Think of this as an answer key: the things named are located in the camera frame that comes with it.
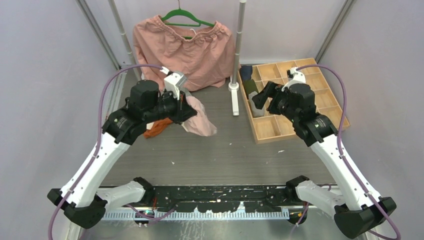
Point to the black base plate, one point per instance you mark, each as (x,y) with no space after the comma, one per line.
(219,198)

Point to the pink shorts on hanger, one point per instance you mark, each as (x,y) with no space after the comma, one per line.
(205,56)

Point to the wooden compartment tray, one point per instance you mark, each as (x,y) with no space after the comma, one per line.
(272,128)

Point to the orange underwear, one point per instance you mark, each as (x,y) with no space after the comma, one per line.
(156,128)

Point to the dark green rolled garment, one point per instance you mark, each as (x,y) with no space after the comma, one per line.
(250,87)

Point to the pink underwear cream waistband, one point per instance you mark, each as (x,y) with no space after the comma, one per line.
(199,124)

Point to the grey underwear cream waistband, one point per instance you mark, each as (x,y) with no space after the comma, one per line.
(256,113)

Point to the dark blue rolled garment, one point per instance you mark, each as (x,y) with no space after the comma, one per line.
(246,72)

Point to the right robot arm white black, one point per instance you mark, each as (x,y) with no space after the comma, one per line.
(359,208)

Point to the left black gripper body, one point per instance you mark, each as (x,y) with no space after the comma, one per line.
(170,107)

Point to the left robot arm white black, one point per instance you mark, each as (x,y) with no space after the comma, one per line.
(81,199)

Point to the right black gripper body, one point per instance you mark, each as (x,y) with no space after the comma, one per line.
(279,104)

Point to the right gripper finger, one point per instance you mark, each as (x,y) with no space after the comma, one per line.
(270,90)
(259,100)

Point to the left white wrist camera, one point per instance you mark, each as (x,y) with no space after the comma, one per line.
(173,81)

